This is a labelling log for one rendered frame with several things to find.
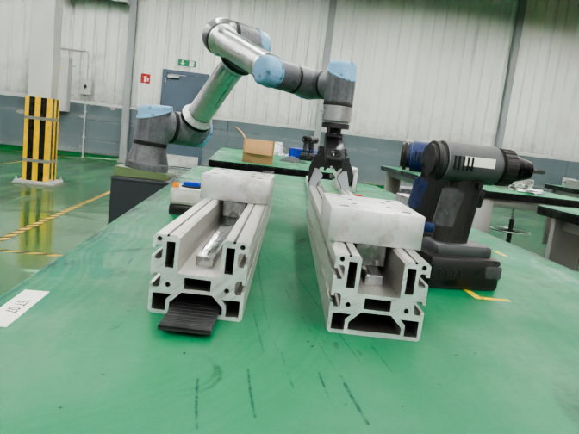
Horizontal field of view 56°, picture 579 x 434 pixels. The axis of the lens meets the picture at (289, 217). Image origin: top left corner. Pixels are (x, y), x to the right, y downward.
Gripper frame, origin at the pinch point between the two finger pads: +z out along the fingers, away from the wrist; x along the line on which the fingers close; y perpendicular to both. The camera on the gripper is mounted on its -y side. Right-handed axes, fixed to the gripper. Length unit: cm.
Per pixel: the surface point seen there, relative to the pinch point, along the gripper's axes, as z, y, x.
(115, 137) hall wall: 29, 1072, 391
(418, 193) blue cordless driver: -7.4, -35.7, -14.3
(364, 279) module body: 0, -80, 1
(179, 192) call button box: -0.6, -20.4, 34.0
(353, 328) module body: 4, -84, 2
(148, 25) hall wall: -215, 1077, 337
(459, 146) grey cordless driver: -17, -59, -14
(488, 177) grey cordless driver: -13, -58, -19
